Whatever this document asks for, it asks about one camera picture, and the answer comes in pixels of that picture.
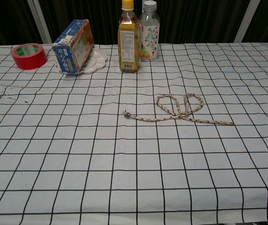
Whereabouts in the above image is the white black-grid tablecloth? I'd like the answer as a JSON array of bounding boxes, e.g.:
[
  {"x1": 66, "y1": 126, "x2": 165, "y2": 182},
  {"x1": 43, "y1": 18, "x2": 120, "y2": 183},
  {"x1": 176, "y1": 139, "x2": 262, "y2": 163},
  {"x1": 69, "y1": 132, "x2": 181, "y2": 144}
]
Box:
[{"x1": 0, "y1": 41, "x2": 268, "y2": 224}]

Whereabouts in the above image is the clear white-cap water bottle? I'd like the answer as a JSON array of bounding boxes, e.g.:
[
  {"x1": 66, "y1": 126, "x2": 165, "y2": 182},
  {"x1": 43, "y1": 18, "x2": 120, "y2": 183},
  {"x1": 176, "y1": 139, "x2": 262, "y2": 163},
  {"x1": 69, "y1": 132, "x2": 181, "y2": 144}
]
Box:
[{"x1": 138, "y1": 0, "x2": 161, "y2": 62}]

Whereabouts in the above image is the beige braided rope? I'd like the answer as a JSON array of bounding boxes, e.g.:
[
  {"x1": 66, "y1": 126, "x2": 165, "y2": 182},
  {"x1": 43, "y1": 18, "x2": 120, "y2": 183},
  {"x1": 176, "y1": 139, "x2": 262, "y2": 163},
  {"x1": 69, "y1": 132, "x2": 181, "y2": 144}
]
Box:
[{"x1": 122, "y1": 93, "x2": 235, "y2": 126}]

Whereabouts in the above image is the red tape roll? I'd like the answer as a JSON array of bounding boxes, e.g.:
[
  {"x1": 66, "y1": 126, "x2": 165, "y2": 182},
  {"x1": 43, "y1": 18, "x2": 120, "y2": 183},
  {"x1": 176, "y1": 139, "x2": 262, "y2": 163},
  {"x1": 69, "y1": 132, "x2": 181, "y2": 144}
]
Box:
[{"x1": 10, "y1": 43, "x2": 48, "y2": 70}]

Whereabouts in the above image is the yellow-cap tea bottle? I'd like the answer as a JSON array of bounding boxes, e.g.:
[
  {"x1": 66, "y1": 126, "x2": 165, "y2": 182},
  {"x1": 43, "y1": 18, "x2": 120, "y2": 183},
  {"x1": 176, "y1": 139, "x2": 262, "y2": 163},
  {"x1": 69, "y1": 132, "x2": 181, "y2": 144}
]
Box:
[{"x1": 117, "y1": 0, "x2": 140, "y2": 73}]

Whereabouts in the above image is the white partition frame post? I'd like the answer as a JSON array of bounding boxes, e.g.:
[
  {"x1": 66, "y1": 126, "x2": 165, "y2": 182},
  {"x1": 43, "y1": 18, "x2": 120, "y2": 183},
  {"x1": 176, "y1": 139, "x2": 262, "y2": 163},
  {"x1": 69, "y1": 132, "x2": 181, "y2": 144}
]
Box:
[
  {"x1": 27, "y1": 0, "x2": 53, "y2": 45},
  {"x1": 234, "y1": 0, "x2": 261, "y2": 43}
]

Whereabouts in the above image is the white flower-shaped palette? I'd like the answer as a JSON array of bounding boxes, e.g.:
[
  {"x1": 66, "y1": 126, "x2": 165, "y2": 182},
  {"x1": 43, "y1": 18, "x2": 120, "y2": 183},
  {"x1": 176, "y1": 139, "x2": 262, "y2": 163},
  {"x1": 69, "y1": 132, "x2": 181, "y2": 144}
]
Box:
[{"x1": 58, "y1": 48, "x2": 108, "y2": 75}]

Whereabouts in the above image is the blue cookie box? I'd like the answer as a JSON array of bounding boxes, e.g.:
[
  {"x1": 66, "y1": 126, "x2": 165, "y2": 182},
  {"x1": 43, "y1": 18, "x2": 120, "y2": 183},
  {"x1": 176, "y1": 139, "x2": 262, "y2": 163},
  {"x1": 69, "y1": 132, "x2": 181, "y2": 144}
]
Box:
[{"x1": 52, "y1": 19, "x2": 95, "y2": 74}]

